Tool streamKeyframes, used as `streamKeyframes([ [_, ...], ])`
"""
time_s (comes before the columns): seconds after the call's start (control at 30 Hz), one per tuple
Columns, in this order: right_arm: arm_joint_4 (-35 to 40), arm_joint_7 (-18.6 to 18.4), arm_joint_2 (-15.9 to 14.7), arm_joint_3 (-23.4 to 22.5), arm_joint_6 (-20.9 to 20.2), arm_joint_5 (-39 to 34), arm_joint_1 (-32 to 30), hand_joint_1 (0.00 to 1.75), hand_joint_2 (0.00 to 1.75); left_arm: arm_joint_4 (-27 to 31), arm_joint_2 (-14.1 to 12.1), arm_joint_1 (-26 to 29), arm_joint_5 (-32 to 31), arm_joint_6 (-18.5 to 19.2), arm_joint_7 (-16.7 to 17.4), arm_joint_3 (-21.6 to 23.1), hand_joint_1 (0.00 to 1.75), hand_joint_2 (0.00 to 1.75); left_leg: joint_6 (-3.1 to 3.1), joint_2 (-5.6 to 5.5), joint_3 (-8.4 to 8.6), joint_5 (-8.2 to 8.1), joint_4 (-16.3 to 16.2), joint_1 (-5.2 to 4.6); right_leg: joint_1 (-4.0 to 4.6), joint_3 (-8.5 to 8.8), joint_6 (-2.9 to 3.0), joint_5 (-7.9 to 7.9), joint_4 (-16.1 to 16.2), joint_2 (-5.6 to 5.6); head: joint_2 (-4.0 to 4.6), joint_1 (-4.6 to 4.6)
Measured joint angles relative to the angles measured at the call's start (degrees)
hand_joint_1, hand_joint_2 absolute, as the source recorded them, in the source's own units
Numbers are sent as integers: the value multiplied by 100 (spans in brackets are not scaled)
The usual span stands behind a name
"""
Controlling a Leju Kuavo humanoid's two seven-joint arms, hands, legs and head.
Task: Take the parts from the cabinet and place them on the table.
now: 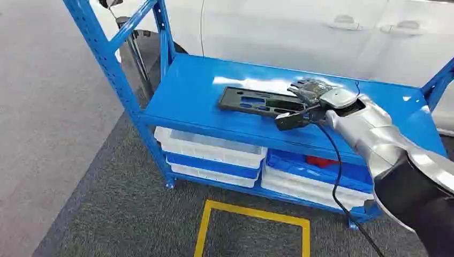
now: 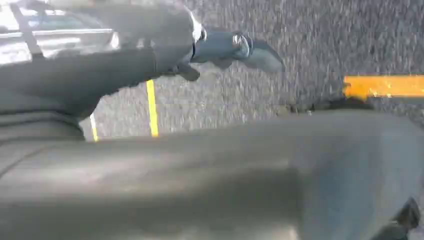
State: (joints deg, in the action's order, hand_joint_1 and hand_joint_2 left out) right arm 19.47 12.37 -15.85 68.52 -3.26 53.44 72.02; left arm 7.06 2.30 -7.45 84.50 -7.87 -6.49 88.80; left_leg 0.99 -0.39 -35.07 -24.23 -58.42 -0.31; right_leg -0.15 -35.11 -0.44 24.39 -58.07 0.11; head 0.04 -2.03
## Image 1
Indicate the black plastic plate frame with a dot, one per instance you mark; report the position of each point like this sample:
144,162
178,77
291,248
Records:
232,101

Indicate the white plastic bin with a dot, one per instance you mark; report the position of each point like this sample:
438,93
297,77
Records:
212,176
301,191
209,149

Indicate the blue plastic bin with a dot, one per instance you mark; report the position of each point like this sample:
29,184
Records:
212,166
319,174

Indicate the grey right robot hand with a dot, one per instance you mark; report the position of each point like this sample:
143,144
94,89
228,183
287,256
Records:
337,97

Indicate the red object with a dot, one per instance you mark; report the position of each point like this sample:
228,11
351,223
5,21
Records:
321,162

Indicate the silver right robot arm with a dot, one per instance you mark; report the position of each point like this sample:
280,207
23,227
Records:
383,138

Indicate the yellow floor tape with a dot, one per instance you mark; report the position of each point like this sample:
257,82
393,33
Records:
255,214

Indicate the blue metal shelf rack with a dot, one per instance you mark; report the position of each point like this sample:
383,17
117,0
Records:
191,92

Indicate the black tripod stand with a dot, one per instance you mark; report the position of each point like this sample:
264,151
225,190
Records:
106,2

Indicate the white car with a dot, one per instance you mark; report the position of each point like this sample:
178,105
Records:
283,35

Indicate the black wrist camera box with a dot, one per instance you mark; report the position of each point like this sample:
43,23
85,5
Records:
289,121

